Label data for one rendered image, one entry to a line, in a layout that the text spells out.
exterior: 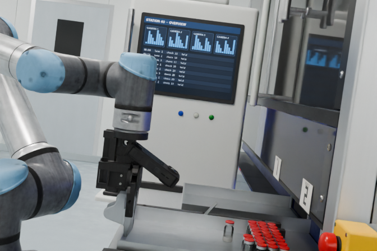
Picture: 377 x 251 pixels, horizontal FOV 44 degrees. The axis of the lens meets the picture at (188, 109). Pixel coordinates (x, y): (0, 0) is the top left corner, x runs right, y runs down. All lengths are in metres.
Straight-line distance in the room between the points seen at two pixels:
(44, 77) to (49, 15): 5.87
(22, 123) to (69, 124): 5.48
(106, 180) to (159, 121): 0.93
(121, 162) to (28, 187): 0.20
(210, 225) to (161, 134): 0.73
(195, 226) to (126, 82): 0.44
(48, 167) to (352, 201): 0.62
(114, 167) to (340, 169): 0.42
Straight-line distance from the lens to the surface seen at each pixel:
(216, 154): 1.84
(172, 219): 1.17
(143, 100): 0.90
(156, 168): 0.92
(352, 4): 0.96
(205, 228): 1.17
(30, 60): 0.86
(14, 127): 1.12
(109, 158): 0.94
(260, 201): 1.53
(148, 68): 0.90
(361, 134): 0.86
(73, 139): 6.60
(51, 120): 6.65
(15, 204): 0.98
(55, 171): 1.07
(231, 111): 1.82
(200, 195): 1.51
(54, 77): 0.86
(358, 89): 0.85
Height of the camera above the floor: 1.22
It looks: 3 degrees down
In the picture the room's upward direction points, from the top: 7 degrees clockwise
